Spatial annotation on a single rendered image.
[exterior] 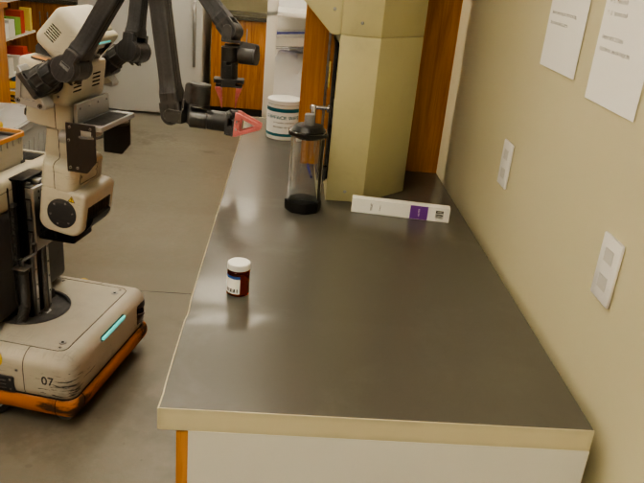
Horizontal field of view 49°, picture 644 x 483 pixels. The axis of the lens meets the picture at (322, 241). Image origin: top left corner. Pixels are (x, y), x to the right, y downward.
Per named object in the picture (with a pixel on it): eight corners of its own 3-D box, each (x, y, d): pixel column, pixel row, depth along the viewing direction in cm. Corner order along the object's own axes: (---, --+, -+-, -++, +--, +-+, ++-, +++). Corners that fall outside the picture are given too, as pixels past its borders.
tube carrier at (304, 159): (326, 201, 201) (333, 128, 193) (315, 214, 192) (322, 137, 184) (289, 195, 204) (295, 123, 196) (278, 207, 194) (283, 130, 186)
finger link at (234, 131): (263, 114, 201) (230, 109, 201) (262, 115, 195) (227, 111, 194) (260, 138, 203) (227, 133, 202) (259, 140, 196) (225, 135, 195)
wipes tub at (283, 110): (299, 133, 278) (302, 95, 272) (299, 142, 266) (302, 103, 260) (265, 130, 277) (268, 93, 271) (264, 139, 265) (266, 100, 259)
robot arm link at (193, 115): (187, 125, 204) (184, 127, 199) (189, 101, 202) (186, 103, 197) (211, 127, 205) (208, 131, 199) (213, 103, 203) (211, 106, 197)
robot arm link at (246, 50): (232, 26, 237) (221, 23, 229) (264, 29, 235) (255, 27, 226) (229, 62, 240) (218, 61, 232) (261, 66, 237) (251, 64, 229)
